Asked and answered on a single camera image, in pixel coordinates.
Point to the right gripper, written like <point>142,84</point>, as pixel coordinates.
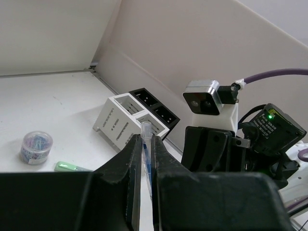
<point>184,198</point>

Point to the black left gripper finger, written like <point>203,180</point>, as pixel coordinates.
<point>107,199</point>

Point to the blue pen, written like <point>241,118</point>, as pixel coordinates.
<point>146,135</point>

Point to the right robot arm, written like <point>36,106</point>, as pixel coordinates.
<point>225,182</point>

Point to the green highlighter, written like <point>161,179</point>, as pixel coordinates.
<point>67,167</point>

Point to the white slotted organizer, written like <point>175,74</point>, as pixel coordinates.
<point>121,117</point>

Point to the jar of paper clips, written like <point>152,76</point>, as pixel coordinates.
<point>36,147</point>

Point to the black slotted organizer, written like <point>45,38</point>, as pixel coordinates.
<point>159,110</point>

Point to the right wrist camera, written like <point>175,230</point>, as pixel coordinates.
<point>213,105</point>

